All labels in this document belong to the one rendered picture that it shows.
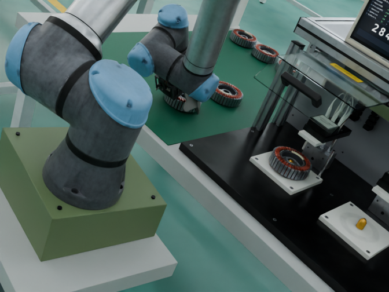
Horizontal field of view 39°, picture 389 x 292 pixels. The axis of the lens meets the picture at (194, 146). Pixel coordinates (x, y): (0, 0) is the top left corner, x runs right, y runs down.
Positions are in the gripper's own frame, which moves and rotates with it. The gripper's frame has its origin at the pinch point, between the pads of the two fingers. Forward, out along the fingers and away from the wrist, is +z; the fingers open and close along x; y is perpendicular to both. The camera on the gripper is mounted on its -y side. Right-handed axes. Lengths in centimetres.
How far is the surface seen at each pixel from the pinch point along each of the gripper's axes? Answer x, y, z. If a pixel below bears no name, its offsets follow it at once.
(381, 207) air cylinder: 63, -9, 1
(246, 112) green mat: 11.8, -16.3, 10.8
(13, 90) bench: -97, 13, 60
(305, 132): 36.9, -9.1, -8.4
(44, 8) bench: -171, -51, 95
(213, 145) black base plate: 21.0, 9.8, -6.6
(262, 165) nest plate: 34.0, 5.0, -5.2
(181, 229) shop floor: -4, 1, 87
